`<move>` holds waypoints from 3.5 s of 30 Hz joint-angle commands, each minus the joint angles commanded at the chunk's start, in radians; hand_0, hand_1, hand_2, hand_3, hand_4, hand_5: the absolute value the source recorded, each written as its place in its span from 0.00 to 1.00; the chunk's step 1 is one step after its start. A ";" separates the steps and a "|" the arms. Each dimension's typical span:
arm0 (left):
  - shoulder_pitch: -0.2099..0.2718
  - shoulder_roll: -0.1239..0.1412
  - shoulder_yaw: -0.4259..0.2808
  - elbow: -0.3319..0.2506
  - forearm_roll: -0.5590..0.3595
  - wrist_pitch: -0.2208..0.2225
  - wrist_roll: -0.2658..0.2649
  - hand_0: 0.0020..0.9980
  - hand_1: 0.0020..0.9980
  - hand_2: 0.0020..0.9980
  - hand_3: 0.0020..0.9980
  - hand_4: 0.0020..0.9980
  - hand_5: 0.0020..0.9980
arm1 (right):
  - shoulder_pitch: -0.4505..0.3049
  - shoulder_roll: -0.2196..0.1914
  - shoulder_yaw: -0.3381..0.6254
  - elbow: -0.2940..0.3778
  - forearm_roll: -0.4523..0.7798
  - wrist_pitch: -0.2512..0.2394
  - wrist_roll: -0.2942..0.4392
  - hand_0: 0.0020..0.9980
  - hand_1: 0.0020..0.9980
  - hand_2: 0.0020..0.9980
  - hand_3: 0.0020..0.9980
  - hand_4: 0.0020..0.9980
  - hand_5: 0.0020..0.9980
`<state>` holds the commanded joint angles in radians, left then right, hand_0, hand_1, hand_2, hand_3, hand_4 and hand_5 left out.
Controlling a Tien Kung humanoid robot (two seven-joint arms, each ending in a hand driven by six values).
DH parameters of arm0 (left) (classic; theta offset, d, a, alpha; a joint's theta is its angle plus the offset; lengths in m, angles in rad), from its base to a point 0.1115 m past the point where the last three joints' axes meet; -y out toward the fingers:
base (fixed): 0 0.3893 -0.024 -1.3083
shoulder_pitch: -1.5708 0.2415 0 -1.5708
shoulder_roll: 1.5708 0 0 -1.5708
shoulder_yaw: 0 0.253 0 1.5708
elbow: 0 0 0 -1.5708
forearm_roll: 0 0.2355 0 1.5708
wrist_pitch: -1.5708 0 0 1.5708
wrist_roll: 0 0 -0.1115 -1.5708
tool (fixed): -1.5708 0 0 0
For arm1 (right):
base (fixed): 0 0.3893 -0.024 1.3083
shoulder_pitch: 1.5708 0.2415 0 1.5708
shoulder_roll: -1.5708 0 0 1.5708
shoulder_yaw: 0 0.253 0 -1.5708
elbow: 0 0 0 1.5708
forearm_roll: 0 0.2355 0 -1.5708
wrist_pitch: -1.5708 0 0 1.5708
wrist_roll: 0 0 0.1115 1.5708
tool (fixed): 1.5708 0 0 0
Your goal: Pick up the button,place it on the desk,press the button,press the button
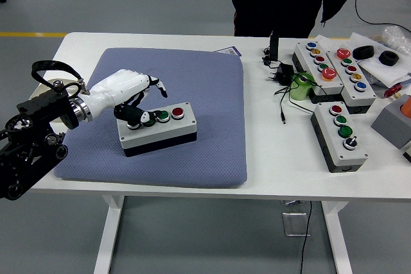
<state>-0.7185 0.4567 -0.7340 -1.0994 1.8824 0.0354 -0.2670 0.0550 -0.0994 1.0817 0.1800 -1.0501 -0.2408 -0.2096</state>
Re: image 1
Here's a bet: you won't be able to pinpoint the black power adapter plug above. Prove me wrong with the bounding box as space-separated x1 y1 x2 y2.
266 62 295 86

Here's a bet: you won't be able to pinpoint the white paper sheet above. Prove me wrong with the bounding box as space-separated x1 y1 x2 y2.
313 34 343 51

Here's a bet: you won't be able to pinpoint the grey block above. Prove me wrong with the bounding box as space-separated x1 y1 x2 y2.
371 94 411 150

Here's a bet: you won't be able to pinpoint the grey four-button control box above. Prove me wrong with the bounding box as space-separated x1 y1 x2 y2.
310 101 369 173
116 101 198 158

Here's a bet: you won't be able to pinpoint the red valve knob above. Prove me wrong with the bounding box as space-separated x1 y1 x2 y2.
384 83 404 99

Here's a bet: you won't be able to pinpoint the purple white label card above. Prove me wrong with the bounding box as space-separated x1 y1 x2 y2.
214 46 242 58

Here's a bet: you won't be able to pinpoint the white paper sheets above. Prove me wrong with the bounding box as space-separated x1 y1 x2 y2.
348 32 411 89

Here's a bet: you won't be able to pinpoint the black adapter cord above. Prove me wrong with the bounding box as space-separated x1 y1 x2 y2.
274 74 328 125

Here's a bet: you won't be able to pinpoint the grey five-button control box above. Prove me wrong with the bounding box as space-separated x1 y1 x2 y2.
291 41 345 105
326 46 377 114

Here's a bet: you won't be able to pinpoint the black thin cord bundle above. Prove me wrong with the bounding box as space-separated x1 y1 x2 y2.
261 47 277 69

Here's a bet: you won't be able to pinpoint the clear plastic bag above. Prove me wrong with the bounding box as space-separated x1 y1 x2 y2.
380 26 411 55

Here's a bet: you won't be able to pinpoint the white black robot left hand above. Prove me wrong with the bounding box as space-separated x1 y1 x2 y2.
83 68 169 127

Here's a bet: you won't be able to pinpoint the orange cylinder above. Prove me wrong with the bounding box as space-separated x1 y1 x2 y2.
399 96 411 117

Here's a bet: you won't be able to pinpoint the black foam ring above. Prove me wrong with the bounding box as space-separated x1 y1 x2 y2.
352 45 375 61
378 51 400 67

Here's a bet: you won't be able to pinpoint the metal floor socket box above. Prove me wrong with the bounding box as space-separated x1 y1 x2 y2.
281 200 312 237

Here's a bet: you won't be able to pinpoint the green tape roll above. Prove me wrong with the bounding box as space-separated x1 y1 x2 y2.
290 73 315 101

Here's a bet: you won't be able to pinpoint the black hanging cable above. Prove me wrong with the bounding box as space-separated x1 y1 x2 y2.
298 201 314 274

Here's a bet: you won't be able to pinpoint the black upright stand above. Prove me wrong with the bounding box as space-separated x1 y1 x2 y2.
268 31 280 62

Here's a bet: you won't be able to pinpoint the blue-grey textured mat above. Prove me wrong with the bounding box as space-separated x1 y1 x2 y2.
53 47 249 189

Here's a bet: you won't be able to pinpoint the white table leg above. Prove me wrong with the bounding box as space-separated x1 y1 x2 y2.
320 201 354 274
92 195 126 274

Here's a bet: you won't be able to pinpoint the black floor cable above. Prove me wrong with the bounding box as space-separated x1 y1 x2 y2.
347 0 411 31

